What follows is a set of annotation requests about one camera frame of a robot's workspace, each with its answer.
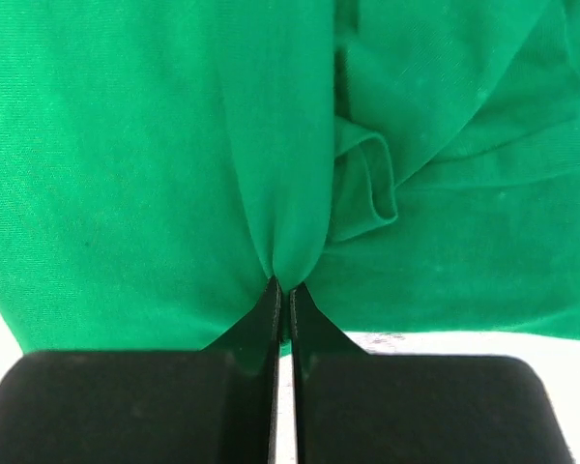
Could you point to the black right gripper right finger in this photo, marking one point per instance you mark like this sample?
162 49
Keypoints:
356 407

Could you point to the floral patterned table mat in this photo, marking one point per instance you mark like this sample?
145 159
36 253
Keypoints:
286 436

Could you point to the green t shirt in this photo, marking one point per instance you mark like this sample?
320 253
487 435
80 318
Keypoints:
416 164

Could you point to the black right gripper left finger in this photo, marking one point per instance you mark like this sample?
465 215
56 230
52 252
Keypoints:
216 405

